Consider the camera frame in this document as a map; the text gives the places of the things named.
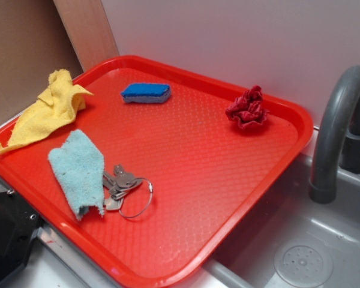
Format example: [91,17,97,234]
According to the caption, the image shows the blue sponge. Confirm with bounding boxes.
[121,83,172,104]

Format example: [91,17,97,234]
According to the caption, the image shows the wooden board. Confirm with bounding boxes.
[54,0,119,71]

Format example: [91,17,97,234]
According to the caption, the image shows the red plastic tray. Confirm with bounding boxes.
[0,56,313,287]

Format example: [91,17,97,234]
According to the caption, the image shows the light blue cloth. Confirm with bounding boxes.
[48,130,104,221]

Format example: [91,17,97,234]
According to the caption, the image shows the yellow cloth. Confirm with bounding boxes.
[0,69,93,155]

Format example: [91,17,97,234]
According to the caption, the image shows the crumpled red paper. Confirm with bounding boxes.
[225,85,269,130]

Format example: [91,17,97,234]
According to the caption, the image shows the grey plastic sink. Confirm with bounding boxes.
[202,155,360,288]

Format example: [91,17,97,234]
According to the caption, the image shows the wire key ring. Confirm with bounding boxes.
[118,177,155,219]

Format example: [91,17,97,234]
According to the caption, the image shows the grey faucet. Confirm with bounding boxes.
[309,65,360,203]

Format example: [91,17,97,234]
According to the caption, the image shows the silver keys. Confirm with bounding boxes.
[103,164,142,211]

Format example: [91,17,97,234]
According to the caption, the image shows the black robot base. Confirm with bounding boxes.
[0,192,41,285]

